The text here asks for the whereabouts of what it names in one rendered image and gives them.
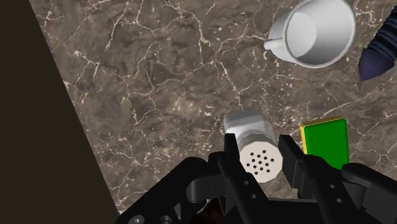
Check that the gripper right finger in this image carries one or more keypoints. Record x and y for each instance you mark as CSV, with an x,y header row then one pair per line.
x,y
322,183

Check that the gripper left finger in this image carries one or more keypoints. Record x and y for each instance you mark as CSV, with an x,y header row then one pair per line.
x,y
235,186

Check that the green and yellow block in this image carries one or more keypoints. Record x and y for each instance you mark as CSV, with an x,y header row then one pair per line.
x,y
327,142

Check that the silver salt shaker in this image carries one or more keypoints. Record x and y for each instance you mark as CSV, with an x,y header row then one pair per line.
x,y
254,145

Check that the dark blue ribbed object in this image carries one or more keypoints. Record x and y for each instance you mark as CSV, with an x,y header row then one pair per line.
x,y
380,49

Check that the white cup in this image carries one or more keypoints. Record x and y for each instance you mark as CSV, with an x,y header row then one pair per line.
x,y
313,31

